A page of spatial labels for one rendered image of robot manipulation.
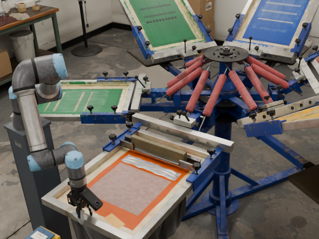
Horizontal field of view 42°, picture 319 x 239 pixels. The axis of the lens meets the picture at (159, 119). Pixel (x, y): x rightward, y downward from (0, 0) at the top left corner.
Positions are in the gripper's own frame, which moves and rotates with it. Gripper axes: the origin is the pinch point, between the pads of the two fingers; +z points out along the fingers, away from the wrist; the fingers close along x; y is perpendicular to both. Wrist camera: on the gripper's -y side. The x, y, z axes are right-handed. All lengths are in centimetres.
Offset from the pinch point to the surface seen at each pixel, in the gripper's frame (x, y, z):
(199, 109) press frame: -108, 1, -6
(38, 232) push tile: 17.4, 14.0, 1.1
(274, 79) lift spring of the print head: -151, -32, -17
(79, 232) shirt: -7.6, 16.6, 23.9
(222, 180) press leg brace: -134, -5, 66
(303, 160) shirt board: -103, -69, 6
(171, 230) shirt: -37, -22, 28
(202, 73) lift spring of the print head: -124, 8, -24
